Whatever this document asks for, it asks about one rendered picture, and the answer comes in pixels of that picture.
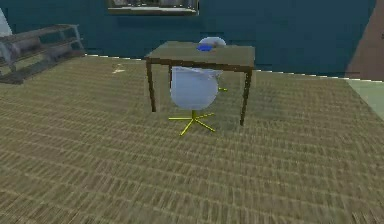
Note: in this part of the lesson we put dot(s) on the pale blue swivel chair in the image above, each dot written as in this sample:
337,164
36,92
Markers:
213,41
192,89

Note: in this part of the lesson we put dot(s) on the brown wooden table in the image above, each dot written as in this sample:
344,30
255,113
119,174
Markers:
186,53

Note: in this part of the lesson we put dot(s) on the blue flat object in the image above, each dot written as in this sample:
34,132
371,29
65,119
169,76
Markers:
204,48

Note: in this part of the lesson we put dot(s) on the grey low shelf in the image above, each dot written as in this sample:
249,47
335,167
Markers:
36,53

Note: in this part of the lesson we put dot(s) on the brown room door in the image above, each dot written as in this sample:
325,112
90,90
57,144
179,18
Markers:
368,50

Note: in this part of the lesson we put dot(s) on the framed wall picture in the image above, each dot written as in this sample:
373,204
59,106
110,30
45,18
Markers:
153,6

